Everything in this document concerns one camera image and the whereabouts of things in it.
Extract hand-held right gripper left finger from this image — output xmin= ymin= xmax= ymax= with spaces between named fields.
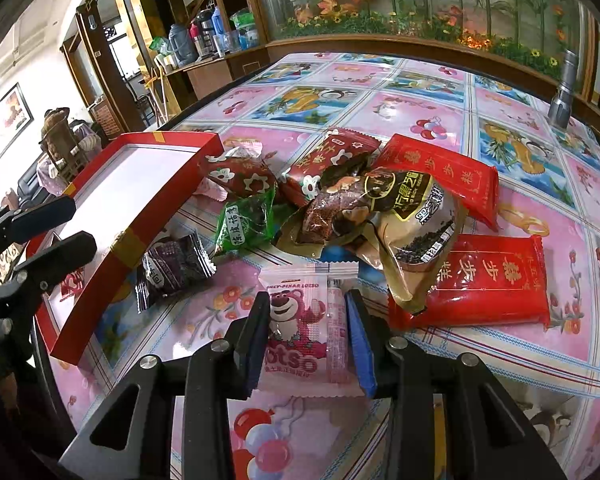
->
xmin=57 ymin=292 xmax=272 ymax=480

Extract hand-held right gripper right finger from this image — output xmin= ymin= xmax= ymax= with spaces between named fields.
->
xmin=344 ymin=289 xmax=570 ymax=480

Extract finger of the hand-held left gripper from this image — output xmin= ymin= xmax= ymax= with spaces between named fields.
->
xmin=0 ymin=231 xmax=97 ymax=321
xmin=0 ymin=195 xmax=77 ymax=261

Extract pink bear snack packet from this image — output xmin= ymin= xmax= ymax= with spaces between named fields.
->
xmin=257 ymin=262 xmax=358 ymax=398

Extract red cardboard box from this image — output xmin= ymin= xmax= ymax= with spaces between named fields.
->
xmin=27 ymin=131 xmax=224 ymax=361

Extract gold black snack packet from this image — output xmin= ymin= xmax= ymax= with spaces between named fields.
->
xmin=355 ymin=167 xmax=468 ymax=316

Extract dark red flower snack packet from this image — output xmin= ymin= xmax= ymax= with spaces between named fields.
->
xmin=200 ymin=144 xmax=278 ymax=201

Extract red white print snack packet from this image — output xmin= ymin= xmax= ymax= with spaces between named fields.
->
xmin=279 ymin=127 xmax=381 ymax=208

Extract dark purple snack packet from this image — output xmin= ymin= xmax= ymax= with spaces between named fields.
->
xmin=135 ymin=234 xmax=217 ymax=313

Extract brown snack packet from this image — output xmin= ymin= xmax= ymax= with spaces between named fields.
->
xmin=280 ymin=190 xmax=381 ymax=261

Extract pink white snack packet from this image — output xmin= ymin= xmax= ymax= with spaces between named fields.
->
xmin=192 ymin=179 xmax=226 ymax=202

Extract blue water jug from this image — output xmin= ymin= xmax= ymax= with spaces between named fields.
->
xmin=167 ymin=24 xmax=196 ymax=67

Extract pink printed tablecloth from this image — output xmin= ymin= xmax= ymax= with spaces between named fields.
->
xmin=45 ymin=52 xmax=600 ymax=480

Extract silver flashlight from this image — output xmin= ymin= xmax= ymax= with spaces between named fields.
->
xmin=547 ymin=50 xmax=581 ymax=128

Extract flower painted glass screen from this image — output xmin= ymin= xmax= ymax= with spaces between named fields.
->
xmin=245 ymin=0 xmax=596 ymax=86

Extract framed wall picture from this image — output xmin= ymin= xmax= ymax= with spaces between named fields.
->
xmin=0 ymin=82 xmax=35 ymax=181

